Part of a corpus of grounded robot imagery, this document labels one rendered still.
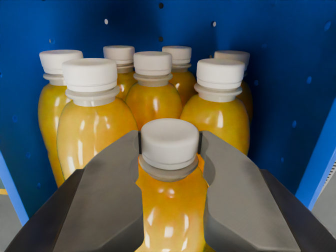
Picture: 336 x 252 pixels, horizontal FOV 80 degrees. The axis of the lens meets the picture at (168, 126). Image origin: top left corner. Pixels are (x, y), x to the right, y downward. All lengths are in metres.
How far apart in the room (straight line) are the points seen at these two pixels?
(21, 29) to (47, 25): 0.03
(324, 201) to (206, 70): 2.28
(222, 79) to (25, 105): 0.20
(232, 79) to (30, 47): 0.20
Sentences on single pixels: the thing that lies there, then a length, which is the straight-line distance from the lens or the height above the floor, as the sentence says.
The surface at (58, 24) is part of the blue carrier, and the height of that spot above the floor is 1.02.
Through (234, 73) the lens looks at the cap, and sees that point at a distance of 0.17.
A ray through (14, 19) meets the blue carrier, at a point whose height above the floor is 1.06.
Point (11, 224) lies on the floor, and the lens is 2.51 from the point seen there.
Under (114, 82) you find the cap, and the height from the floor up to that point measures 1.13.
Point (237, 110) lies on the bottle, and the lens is 0.18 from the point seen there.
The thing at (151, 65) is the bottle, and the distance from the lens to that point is 0.20.
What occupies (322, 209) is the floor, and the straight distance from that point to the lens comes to 2.46.
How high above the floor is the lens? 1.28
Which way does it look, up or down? 63 degrees down
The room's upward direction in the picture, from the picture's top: 177 degrees clockwise
